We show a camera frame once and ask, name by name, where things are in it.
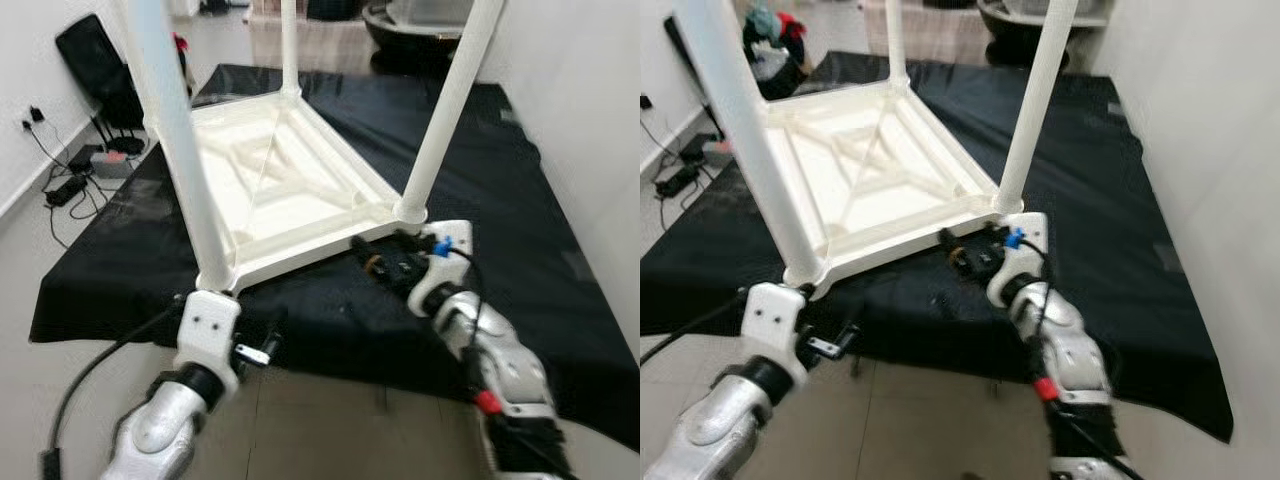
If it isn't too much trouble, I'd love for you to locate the beige cloth cover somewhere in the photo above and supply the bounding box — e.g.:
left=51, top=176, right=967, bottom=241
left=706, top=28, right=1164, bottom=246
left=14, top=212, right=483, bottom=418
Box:
left=862, top=5, right=991, bottom=66
left=248, top=15, right=376, bottom=71

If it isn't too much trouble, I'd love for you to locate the teal plush toy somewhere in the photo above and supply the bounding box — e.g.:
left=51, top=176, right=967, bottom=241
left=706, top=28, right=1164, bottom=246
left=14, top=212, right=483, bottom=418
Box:
left=745, top=5, right=781, bottom=41

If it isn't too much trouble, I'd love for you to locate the black open duffel bag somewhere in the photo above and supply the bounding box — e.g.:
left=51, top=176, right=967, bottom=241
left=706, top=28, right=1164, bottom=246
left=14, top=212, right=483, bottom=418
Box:
left=745, top=40, right=816, bottom=101

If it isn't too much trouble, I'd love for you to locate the black round tub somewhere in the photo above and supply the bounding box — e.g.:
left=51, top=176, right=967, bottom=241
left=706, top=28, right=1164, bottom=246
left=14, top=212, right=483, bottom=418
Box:
left=978, top=0, right=1111, bottom=66
left=362, top=0, right=471, bottom=61

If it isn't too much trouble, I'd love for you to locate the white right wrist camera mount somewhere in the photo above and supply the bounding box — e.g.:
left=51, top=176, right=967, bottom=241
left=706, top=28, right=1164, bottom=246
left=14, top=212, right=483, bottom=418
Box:
left=988, top=212, right=1051, bottom=309
left=405, top=220, right=473, bottom=316

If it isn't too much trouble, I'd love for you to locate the black power strip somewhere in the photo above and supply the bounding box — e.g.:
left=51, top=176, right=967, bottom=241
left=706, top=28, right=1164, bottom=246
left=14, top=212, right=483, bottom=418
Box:
left=45, top=175, right=89, bottom=208
left=655, top=165, right=701, bottom=198

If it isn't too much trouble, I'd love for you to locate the clear tape cross patch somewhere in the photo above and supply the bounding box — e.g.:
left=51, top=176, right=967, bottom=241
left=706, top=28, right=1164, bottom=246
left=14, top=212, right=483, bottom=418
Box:
left=112, top=182, right=177, bottom=234

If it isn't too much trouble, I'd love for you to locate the black table cloth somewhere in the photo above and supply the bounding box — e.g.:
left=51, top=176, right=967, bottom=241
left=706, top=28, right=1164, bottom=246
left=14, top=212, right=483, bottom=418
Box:
left=30, top=65, right=641, bottom=451
left=640, top=55, right=1233, bottom=441

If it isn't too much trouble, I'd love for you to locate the white plastic table top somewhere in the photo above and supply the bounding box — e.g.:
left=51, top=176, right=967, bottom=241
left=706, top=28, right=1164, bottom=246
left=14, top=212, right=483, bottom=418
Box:
left=760, top=82, right=1026, bottom=301
left=150, top=93, right=433, bottom=296

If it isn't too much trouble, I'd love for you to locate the black floor cable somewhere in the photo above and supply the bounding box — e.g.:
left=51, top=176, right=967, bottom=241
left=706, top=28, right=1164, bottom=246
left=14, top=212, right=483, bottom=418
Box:
left=25, top=120, right=111, bottom=249
left=640, top=110, right=721, bottom=231

